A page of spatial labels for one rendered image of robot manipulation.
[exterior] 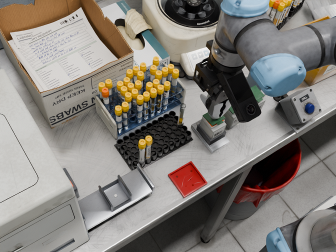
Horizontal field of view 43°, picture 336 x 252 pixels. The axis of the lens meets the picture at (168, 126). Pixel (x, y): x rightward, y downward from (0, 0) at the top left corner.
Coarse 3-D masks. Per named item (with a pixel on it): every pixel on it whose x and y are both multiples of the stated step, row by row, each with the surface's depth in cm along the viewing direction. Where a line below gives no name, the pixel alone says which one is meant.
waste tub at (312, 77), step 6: (324, 18) 118; (306, 24) 115; (324, 66) 110; (330, 66) 113; (306, 72) 115; (312, 72) 113; (318, 72) 112; (324, 72) 114; (330, 72) 117; (306, 78) 116; (312, 78) 114; (318, 78) 115; (324, 78) 118; (312, 84) 117
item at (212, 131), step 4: (204, 120) 100; (224, 120) 100; (200, 124) 103; (204, 124) 101; (208, 124) 99; (216, 124) 99; (220, 124) 100; (224, 124) 100; (204, 128) 102; (208, 128) 100; (212, 128) 99; (216, 128) 99; (220, 128) 100; (224, 128) 102; (208, 132) 101; (212, 132) 99; (216, 132) 100; (220, 132) 102; (212, 136) 101
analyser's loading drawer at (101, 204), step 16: (128, 176) 95; (144, 176) 93; (96, 192) 92; (112, 192) 92; (128, 192) 89; (144, 192) 93; (80, 208) 90; (96, 208) 90; (112, 208) 89; (96, 224) 89
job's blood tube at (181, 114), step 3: (180, 105) 98; (183, 105) 99; (180, 108) 98; (183, 108) 98; (180, 111) 99; (183, 111) 99; (180, 114) 100; (183, 114) 100; (180, 117) 101; (183, 117) 102; (180, 120) 102; (177, 123) 104; (180, 123) 103
